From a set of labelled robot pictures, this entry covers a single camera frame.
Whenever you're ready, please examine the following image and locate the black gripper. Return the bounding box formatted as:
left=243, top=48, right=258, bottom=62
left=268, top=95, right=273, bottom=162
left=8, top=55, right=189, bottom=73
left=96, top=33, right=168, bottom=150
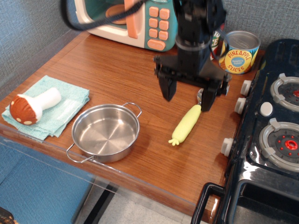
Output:
left=153, top=41, right=231, bottom=112

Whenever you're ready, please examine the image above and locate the spoon with yellow-green handle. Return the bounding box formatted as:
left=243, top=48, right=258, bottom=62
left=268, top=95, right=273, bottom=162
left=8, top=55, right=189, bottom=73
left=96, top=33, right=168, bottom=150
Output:
left=168, top=89, right=204, bottom=146

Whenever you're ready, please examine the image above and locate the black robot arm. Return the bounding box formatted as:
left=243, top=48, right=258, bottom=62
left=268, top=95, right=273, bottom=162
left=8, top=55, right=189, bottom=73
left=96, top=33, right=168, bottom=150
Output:
left=154, top=0, right=231, bottom=112

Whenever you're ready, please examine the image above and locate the tomato sauce can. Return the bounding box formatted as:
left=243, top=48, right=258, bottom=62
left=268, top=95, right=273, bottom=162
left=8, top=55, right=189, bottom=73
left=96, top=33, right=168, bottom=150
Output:
left=210, top=23, right=225, bottom=60

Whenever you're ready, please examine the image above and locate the pineapple slices can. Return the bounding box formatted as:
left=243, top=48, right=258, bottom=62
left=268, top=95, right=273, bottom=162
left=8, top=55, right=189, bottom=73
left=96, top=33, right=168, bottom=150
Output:
left=219, top=30, right=261, bottom=74

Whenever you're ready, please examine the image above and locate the toy microwave teal and cream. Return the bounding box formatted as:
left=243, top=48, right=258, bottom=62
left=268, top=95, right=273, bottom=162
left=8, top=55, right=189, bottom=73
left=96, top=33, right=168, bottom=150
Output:
left=75, top=0, right=178, bottom=52

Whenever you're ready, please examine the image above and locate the stainless steel pan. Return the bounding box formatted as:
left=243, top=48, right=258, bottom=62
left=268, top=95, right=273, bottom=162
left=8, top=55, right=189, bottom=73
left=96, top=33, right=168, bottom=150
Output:
left=66, top=102, right=142, bottom=163

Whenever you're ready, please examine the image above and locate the black toy stove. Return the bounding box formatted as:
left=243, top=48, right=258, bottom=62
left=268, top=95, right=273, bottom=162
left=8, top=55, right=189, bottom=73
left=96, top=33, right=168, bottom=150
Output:
left=192, top=39, right=299, bottom=224

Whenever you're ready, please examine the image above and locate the light teal cloth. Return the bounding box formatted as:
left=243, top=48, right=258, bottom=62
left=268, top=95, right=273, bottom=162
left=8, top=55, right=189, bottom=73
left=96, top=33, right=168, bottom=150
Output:
left=2, top=76, right=89, bottom=140

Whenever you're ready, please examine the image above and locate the plush brown mushroom toy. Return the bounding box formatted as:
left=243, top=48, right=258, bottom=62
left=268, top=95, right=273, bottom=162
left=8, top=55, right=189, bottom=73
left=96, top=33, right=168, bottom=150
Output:
left=9, top=87, right=62, bottom=125

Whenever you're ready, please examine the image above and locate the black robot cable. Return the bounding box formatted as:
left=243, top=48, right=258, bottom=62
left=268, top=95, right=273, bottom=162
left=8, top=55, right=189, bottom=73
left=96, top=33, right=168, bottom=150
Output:
left=60, top=0, right=150, bottom=31

